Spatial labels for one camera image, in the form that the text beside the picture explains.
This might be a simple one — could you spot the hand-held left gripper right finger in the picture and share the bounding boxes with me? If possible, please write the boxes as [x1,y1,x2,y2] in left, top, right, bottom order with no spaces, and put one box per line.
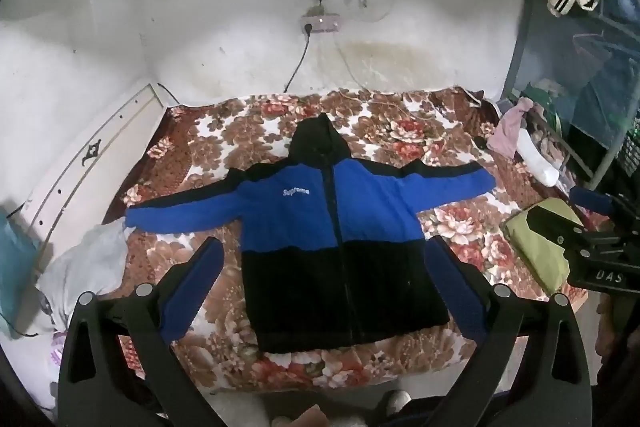
[425,234,596,427]

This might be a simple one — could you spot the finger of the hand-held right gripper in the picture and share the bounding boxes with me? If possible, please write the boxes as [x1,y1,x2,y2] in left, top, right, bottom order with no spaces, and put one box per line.
[569,185,626,220]
[524,206,591,254]

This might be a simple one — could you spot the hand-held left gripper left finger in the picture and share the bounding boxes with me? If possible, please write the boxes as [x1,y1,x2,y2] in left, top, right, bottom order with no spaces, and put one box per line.
[57,237,226,427]

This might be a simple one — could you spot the blue and black hooded jacket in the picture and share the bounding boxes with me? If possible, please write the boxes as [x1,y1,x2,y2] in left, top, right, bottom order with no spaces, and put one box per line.
[124,112,497,354]

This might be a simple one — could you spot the folded olive green garment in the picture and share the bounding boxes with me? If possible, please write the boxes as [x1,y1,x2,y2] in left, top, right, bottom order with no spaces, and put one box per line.
[500,199,586,303]

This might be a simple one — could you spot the rolled white cloth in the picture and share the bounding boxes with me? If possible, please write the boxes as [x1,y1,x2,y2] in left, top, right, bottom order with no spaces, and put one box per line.
[515,127,561,188]

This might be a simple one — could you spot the pink cloth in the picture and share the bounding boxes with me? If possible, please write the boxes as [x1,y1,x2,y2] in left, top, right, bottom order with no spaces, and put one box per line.
[487,97,533,158]

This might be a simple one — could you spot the green cloth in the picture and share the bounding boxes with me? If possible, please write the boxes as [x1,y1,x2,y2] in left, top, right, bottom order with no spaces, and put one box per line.
[530,79,571,118]

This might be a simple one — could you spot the grey crumpled cloth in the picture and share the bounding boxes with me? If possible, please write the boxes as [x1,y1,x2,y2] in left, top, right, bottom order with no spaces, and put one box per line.
[37,217,133,333]

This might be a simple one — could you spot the white shoe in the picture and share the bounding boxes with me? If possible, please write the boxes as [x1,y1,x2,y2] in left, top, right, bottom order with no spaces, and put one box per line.
[387,389,412,419]

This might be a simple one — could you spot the blue mosquito net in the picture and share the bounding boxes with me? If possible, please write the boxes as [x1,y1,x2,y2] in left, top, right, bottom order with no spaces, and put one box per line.
[505,2,640,152]

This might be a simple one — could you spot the brown floral blanket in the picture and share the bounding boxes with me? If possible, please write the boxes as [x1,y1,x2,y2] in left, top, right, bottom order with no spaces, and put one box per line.
[102,88,586,390]

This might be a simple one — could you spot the white headboard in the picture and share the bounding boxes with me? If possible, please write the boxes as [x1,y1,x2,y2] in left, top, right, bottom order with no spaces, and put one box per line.
[25,82,171,258]

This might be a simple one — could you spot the teal cloth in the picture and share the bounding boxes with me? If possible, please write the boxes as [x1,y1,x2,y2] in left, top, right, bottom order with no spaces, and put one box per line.
[0,207,41,338]

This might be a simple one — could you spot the black power cable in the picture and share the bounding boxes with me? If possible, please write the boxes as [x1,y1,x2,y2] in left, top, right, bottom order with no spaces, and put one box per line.
[283,27,312,94]

